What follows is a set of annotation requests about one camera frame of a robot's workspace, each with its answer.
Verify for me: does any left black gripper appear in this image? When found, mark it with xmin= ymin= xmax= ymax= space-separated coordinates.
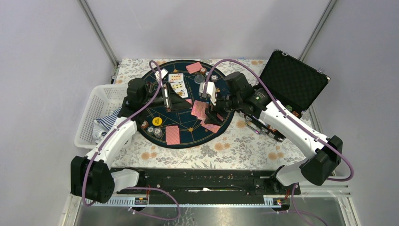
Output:
xmin=141 ymin=82 xmax=192 ymax=112

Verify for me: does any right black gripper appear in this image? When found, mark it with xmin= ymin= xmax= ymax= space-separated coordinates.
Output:
xmin=204 ymin=90 xmax=241 ymax=127

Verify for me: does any red card deck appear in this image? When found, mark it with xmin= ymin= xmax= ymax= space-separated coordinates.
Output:
xmin=191 ymin=100 xmax=209 ymax=121

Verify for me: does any yellow dealer button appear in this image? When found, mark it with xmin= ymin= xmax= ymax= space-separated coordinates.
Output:
xmin=152 ymin=117 xmax=163 ymax=127

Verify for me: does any red five chip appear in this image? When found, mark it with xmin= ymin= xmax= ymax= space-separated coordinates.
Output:
xmin=141 ymin=121 xmax=149 ymax=129
xmin=199 ymin=67 xmax=207 ymax=74

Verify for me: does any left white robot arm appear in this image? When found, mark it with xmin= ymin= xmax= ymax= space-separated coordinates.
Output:
xmin=71 ymin=79 xmax=170 ymax=206

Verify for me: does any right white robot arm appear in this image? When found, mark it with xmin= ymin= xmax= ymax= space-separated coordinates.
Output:
xmin=199 ymin=72 xmax=343 ymax=194

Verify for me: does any round dark blue poker mat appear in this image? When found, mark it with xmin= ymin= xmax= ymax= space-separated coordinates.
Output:
xmin=138 ymin=60 xmax=234 ymax=149

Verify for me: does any clear plastic disc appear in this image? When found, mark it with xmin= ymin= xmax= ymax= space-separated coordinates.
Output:
xmin=194 ymin=74 xmax=206 ymax=84

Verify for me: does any green chip row in case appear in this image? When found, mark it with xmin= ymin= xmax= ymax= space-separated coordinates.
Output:
xmin=285 ymin=105 xmax=293 ymax=112

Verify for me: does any floral tablecloth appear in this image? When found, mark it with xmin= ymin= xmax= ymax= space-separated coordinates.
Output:
xmin=112 ymin=59 xmax=305 ymax=170

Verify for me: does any black chip carrying case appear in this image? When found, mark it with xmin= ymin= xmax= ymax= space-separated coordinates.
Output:
xmin=243 ymin=49 xmax=331 ymax=143

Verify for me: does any white plastic basket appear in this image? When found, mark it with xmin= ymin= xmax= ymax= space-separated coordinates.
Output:
xmin=74 ymin=84 xmax=128 ymax=149

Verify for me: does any striped blue white cloth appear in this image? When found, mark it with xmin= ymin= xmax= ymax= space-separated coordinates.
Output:
xmin=92 ymin=106 xmax=122 ymax=144

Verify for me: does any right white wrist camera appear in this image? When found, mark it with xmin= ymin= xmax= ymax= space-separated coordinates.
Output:
xmin=199 ymin=82 xmax=216 ymax=105

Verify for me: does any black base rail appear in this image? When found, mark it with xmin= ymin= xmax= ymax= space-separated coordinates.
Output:
xmin=119 ymin=168 xmax=301 ymax=205

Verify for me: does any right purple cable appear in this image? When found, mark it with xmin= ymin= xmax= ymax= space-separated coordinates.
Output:
xmin=203 ymin=58 xmax=355 ymax=226

